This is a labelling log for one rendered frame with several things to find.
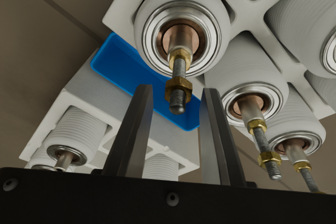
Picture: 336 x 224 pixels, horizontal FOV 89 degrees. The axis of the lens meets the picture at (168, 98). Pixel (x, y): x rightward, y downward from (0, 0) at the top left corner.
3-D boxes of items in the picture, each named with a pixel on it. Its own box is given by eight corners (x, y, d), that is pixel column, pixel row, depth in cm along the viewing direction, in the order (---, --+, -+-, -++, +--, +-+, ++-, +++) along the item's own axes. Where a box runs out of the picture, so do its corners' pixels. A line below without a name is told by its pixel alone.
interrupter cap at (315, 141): (273, 127, 24) (275, 131, 24) (331, 129, 24) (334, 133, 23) (257, 155, 29) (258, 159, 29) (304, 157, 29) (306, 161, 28)
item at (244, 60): (244, 62, 37) (278, 129, 24) (200, 65, 39) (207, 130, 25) (254, 15, 31) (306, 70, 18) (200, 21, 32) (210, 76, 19)
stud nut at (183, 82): (159, 88, 12) (157, 96, 11) (173, 71, 11) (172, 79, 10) (182, 101, 12) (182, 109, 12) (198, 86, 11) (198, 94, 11)
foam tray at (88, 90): (51, 114, 66) (17, 158, 52) (98, 46, 45) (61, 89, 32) (134, 155, 82) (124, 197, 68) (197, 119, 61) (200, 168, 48)
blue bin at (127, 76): (106, 41, 44) (86, 66, 35) (130, 7, 38) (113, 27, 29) (187, 103, 56) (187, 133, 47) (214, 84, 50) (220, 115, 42)
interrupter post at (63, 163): (60, 153, 34) (50, 169, 32) (64, 149, 33) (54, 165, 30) (72, 158, 35) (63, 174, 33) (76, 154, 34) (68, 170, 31)
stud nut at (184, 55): (164, 60, 14) (163, 65, 14) (176, 44, 13) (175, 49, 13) (183, 71, 15) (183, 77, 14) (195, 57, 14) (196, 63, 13)
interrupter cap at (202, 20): (186, 84, 20) (186, 88, 20) (129, 48, 18) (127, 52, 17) (238, 34, 16) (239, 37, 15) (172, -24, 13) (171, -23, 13)
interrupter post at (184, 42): (182, 57, 18) (182, 75, 15) (163, 44, 17) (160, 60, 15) (198, 39, 17) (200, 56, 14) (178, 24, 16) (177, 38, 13)
